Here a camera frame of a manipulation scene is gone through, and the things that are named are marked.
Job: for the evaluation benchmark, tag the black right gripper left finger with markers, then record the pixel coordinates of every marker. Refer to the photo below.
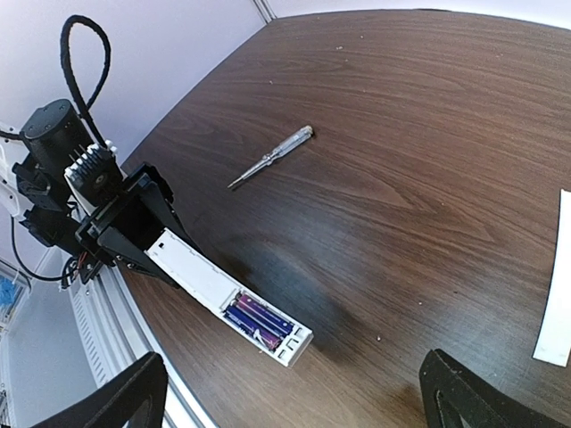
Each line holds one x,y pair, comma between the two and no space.
136,397

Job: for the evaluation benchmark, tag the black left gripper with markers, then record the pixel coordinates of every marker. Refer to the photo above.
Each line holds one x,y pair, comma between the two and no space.
118,232

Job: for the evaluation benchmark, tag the purple battery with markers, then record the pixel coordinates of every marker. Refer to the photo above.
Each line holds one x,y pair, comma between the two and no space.
266,317
252,328

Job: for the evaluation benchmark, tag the purple battery lower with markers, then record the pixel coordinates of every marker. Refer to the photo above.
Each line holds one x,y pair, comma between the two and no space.
252,328

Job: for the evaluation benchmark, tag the left aluminium frame post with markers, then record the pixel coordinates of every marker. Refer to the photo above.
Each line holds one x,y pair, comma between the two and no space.
265,10

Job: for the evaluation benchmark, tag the clear tester screwdriver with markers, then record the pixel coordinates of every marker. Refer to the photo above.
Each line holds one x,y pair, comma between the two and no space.
281,150

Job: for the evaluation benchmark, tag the purple battery upper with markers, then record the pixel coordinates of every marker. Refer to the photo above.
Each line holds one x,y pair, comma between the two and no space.
266,317

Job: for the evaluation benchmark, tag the white remote control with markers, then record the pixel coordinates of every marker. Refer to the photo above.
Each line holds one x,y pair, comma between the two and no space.
216,290

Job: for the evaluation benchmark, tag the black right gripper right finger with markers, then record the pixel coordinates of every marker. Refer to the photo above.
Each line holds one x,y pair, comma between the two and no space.
454,396

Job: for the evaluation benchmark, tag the white battery cover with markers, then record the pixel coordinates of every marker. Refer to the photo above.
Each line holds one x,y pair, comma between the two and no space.
553,342

